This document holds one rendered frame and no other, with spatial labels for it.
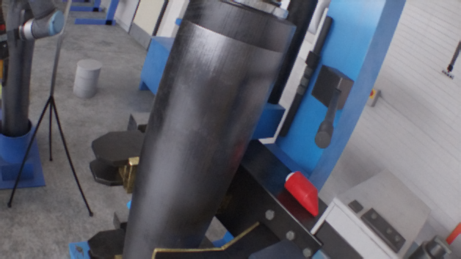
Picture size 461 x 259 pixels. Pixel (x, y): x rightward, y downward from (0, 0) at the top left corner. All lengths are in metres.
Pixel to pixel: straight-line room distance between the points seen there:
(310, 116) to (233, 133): 0.41
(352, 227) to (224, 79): 0.40
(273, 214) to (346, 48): 0.49
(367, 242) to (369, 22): 0.58
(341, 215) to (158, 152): 0.40
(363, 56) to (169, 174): 0.59
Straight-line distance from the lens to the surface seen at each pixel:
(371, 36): 0.89
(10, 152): 2.09
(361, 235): 0.69
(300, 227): 0.76
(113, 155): 0.87
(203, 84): 0.57
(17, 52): 1.79
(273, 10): 0.58
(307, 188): 0.80
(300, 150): 1.00
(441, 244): 0.69
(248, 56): 0.55
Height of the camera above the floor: 1.51
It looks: 27 degrees down
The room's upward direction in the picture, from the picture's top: 22 degrees clockwise
